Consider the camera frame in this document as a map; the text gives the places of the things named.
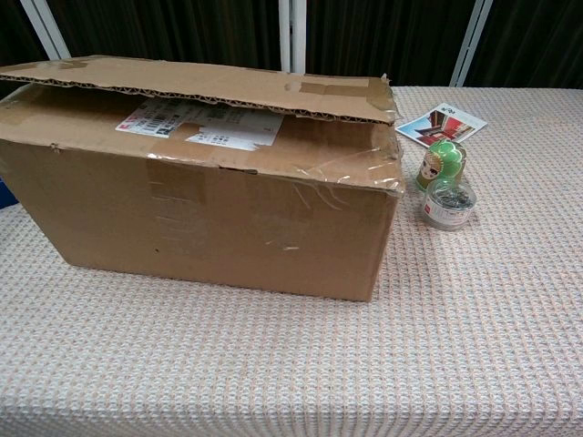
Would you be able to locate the large brown cardboard box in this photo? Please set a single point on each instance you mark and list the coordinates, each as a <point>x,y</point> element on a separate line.
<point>196,214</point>

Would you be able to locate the beige woven tablecloth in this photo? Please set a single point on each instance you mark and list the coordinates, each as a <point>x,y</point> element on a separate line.
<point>410,341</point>

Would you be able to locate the clear jar of paper clips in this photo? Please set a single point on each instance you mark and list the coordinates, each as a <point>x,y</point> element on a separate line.
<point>448,207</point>

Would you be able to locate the white metal partition frame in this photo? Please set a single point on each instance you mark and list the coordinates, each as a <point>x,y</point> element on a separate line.
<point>471,41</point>
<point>45,27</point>
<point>291,32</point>

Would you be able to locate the black pleated curtain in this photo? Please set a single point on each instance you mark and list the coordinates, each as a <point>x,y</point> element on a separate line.
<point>182,27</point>

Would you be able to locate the postcard with red building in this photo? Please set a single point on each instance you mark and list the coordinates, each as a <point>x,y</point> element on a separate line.
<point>444,125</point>

